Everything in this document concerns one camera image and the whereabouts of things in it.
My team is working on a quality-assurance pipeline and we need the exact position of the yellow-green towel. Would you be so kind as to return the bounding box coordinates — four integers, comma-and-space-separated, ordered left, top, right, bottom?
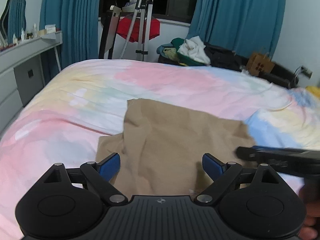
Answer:
162, 47, 181, 62

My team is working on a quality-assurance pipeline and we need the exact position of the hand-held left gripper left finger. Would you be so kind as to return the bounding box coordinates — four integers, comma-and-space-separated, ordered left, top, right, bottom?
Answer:
43, 152, 128, 205

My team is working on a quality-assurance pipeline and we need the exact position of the grey leaning board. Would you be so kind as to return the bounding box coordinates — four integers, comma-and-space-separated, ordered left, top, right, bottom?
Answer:
99, 5, 122, 60

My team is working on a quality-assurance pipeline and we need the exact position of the white box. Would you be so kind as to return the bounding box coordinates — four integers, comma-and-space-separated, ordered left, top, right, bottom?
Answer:
37, 24, 57, 35

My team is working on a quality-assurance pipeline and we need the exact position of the wall socket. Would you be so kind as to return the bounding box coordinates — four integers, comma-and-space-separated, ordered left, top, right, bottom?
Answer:
301, 66, 313, 79

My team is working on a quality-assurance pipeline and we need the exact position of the teal curtain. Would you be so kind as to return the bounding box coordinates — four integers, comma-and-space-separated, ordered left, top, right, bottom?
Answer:
40, 0, 102, 69
187, 0, 287, 59

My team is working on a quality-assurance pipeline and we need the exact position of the white vanity desk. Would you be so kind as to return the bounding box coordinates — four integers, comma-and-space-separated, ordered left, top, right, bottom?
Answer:
0, 30, 63, 134

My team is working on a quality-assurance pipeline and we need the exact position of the white crumpled garment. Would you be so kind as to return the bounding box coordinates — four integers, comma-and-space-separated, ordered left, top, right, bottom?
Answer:
177, 36, 211, 65

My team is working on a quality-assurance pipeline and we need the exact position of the silver garment steamer stand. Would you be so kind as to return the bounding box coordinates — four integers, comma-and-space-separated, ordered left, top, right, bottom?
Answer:
120, 0, 158, 62

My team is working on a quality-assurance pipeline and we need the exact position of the blue cloth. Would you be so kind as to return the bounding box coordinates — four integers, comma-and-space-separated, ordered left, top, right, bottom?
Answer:
157, 42, 177, 55

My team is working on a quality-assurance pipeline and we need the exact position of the green garment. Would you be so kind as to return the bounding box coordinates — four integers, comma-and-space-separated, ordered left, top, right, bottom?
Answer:
171, 37, 209, 67

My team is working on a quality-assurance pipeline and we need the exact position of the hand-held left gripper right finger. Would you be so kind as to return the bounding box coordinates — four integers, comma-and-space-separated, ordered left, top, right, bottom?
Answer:
196, 153, 282, 205

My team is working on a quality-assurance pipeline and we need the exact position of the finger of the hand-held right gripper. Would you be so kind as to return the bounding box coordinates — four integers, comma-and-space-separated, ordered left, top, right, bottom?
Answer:
236, 145, 280, 168

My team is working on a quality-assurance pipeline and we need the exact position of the brown paper bag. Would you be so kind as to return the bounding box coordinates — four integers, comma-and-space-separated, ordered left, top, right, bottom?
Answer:
246, 52, 275, 77

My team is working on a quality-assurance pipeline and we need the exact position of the pastel tie-dye bed duvet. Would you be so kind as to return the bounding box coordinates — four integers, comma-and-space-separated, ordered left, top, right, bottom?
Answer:
0, 59, 320, 240

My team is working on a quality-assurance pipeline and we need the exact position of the tan printed t-shirt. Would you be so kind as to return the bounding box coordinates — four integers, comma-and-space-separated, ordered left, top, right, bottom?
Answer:
96, 99, 255, 197

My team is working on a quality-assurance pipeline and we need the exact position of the row of small bottles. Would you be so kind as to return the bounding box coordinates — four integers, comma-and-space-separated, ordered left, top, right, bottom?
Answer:
0, 23, 39, 52

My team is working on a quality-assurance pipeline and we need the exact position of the person's right hand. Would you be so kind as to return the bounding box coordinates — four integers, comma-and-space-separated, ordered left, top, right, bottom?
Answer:
298, 184, 320, 240

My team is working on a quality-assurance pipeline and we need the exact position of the black bench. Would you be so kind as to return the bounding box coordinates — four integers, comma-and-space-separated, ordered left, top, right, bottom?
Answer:
157, 52, 299, 89

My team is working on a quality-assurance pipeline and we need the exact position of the red hanging garment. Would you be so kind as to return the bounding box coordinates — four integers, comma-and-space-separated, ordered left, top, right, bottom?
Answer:
115, 15, 160, 43

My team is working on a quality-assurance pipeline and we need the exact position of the dark clothes pile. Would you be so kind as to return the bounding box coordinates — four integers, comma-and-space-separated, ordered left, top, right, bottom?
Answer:
204, 42, 244, 71

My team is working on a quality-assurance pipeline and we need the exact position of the wavy framed mirror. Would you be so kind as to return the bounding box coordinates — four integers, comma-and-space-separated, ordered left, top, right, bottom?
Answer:
0, 0, 27, 46

